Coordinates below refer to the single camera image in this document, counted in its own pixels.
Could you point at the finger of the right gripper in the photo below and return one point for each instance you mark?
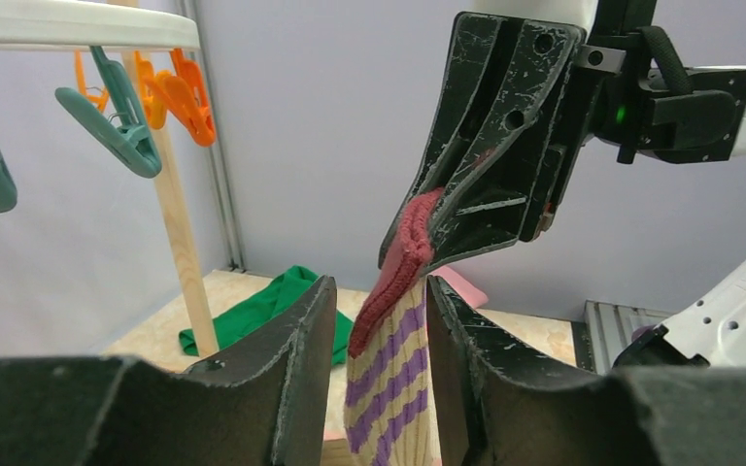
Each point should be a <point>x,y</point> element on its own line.
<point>503,83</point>
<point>566,137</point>

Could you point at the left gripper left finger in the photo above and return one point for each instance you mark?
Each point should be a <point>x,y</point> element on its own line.
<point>261,401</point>

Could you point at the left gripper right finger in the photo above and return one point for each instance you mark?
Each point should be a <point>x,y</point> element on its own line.
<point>499,401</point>

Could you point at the beige purple striped sock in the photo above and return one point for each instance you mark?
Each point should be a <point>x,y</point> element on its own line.
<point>386,415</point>

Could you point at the white round clip hanger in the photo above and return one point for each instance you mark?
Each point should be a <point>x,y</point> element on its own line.
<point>78,25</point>

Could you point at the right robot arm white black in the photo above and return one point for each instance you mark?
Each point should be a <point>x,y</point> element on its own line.
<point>597,149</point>

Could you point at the green cloth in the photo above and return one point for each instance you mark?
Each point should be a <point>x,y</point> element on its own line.
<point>247,316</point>

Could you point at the pink cloth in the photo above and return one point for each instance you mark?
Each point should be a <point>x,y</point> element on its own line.
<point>469,292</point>

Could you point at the wooden drying rack frame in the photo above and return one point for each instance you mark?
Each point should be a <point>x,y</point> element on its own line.
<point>172,202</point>

